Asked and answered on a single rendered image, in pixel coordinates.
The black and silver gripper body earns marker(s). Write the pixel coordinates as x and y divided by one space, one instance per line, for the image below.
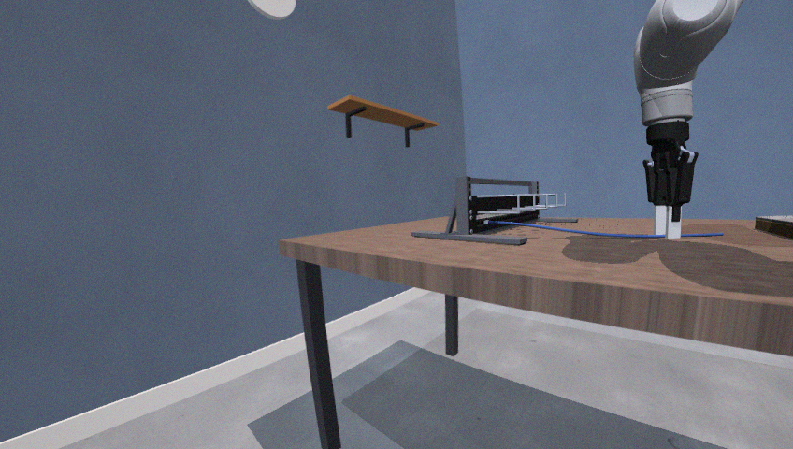
668 137

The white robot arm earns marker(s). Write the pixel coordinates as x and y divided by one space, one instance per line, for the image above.
676 37

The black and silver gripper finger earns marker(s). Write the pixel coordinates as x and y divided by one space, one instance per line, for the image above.
679 186
659 195

